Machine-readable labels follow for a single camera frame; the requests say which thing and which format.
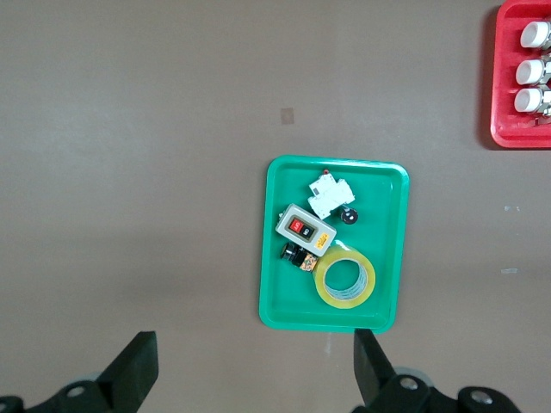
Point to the white capped metal pipe fitting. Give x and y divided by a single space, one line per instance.
527 101
528 72
534 34

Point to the red plastic tray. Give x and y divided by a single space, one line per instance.
501 86

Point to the brown tape square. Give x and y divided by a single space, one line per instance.
287 115

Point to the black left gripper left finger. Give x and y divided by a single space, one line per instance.
129 378

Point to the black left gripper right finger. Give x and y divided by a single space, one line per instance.
374 378

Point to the white circuit breaker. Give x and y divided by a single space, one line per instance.
329 195

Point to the grey on-off switch box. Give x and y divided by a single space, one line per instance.
301 228

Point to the yellow packing tape roll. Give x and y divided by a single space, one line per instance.
340 254

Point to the clear tape piece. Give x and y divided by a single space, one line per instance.
509 271
511 208

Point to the small black round buzzer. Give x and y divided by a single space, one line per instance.
349 215

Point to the black push button orange label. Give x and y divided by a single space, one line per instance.
297 257

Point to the green plastic tray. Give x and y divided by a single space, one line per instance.
379 258

